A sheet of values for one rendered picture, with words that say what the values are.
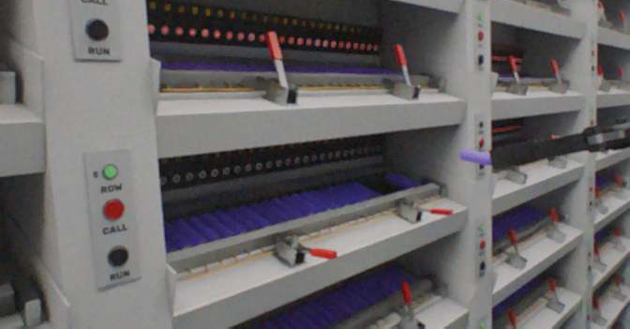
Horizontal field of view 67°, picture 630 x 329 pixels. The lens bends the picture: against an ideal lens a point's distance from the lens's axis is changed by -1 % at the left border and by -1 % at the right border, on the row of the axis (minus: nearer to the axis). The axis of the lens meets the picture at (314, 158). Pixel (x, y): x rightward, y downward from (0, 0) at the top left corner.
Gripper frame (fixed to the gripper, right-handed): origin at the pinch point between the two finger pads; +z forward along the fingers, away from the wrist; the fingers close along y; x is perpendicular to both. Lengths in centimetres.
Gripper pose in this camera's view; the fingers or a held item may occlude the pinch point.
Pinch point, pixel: (517, 154)
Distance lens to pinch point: 76.9
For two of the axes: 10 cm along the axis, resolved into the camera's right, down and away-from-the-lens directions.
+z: -6.5, 1.9, 7.4
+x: 2.0, 9.8, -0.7
